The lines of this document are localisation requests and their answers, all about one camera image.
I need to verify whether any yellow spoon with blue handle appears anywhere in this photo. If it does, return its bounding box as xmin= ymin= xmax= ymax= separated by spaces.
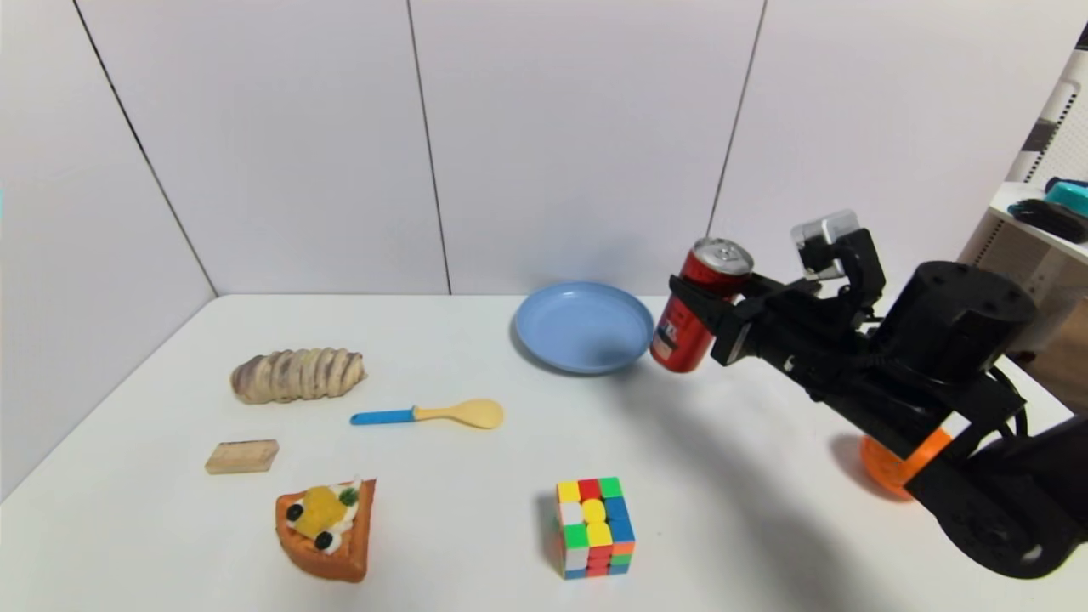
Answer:
xmin=350 ymin=399 xmax=505 ymax=429

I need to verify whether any colourful puzzle cube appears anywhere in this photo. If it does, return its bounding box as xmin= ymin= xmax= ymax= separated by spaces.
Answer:
xmin=556 ymin=477 xmax=637 ymax=580

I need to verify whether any toy waffle slice with fruit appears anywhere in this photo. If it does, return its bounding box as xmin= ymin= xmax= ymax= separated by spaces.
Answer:
xmin=275 ymin=478 xmax=377 ymax=583

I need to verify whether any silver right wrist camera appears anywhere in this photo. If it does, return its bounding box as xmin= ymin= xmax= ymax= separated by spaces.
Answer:
xmin=790 ymin=210 xmax=861 ymax=280

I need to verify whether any white perforated panel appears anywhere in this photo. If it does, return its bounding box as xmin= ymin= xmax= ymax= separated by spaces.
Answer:
xmin=1005 ymin=21 xmax=1088 ymax=188

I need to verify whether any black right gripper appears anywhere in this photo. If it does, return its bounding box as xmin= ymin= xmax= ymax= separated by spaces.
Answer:
xmin=668 ymin=270 xmax=878 ymax=400

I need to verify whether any twisted brown bread roll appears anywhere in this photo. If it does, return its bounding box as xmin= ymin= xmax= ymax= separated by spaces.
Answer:
xmin=230 ymin=348 xmax=367 ymax=405

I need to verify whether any black brush-like object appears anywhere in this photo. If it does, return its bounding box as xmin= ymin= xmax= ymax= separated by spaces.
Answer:
xmin=1008 ymin=199 xmax=1088 ymax=245

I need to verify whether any blue plastic plate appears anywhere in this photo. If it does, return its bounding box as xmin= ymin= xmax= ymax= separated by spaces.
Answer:
xmin=513 ymin=282 xmax=656 ymax=376

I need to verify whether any teal object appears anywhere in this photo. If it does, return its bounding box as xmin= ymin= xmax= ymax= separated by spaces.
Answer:
xmin=1045 ymin=177 xmax=1088 ymax=218

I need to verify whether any white side shelf with items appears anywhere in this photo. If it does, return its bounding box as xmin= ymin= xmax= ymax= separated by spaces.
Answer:
xmin=959 ymin=183 xmax=1088 ymax=388

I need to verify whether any red cola can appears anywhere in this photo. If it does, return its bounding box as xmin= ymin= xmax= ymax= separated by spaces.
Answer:
xmin=650 ymin=237 xmax=755 ymax=374

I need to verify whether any small wooden block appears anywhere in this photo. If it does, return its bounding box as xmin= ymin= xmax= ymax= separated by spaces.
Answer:
xmin=205 ymin=439 xmax=280 ymax=475

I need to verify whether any orange mandarin fruit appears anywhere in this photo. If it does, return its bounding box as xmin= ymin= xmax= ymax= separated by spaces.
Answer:
xmin=860 ymin=435 xmax=917 ymax=499

